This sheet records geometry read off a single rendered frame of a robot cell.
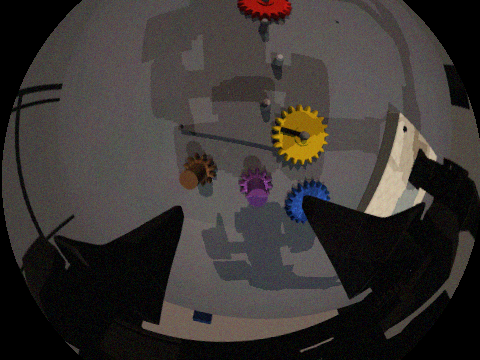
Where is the purple gear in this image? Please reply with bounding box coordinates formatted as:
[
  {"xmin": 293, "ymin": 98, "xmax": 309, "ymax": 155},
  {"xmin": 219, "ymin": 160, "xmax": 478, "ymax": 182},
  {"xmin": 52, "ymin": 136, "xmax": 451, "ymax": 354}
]
[{"xmin": 239, "ymin": 167, "xmax": 272, "ymax": 207}]

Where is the brown gear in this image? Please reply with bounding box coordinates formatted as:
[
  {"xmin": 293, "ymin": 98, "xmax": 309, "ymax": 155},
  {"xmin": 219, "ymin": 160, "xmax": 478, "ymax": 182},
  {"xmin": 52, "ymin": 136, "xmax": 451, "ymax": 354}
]
[{"xmin": 179, "ymin": 152, "xmax": 216, "ymax": 189}]

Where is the blue gear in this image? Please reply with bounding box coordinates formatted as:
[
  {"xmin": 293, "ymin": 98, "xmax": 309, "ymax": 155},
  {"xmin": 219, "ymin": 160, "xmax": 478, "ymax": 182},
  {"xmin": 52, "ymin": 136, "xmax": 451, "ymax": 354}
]
[{"xmin": 284, "ymin": 180, "xmax": 331, "ymax": 224}]

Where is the red gear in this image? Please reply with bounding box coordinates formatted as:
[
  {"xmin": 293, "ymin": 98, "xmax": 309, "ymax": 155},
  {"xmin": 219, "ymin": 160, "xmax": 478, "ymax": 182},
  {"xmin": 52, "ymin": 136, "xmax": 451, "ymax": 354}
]
[{"xmin": 237, "ymin": 0, "xmax": 292, "ymax": 21}]

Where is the yellow gear with black stripe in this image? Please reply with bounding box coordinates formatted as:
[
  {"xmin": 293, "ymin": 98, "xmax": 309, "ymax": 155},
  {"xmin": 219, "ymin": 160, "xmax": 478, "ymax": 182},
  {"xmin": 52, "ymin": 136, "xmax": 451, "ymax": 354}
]
[{"xmin": 271, "ymin": 104, "xmax": 328, "ymax": 165}]

